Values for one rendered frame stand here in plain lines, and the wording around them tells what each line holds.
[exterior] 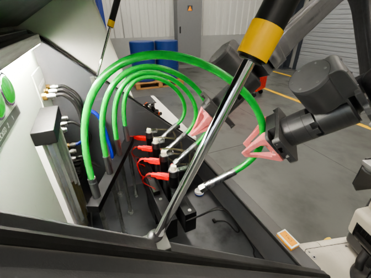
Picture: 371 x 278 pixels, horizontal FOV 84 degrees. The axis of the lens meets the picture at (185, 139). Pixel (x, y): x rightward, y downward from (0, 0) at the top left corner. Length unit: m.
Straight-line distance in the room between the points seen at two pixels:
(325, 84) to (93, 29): 0.65
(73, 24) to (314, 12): 0.66
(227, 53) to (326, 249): 1.39
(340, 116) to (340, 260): 1.30
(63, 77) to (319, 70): 0.66
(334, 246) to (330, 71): 1.42
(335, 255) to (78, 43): 1.65
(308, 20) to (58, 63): 0.69
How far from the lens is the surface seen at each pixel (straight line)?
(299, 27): 0.64
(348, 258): 1.66
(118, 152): 0.68
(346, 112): 0.40
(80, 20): 0.77
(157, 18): 7.16
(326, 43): 7.66
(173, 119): 1.18
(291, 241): 0.67
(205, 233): 0.79
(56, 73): 0.75
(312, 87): 0.34
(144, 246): 0.18
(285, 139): 0.42
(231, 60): 0.48
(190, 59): 0.37
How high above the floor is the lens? 1.47
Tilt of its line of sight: 30 degrees down
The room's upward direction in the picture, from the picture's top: straight up
